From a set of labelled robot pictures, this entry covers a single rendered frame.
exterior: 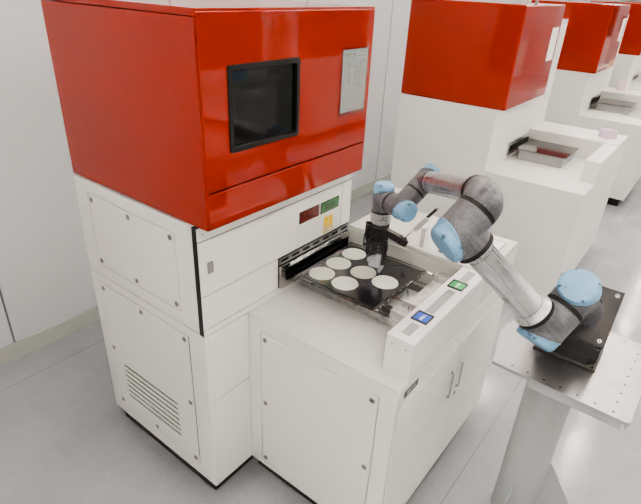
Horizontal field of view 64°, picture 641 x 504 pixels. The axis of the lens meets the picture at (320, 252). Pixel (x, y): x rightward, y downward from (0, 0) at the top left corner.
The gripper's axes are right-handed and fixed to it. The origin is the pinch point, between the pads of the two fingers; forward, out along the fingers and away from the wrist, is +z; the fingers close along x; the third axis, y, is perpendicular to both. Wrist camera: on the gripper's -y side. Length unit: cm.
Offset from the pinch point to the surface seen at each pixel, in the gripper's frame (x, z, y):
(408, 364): 52, 3, 0
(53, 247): -84, 35, 161
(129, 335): -1, 32, 99
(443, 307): 33.1, -4.8, -14.7
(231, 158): 26, -51, 53
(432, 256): -3.3, -4.1, -20.7
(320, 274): 1.8, 1.3, 23.4
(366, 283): 8.3, 1.3, 6.6
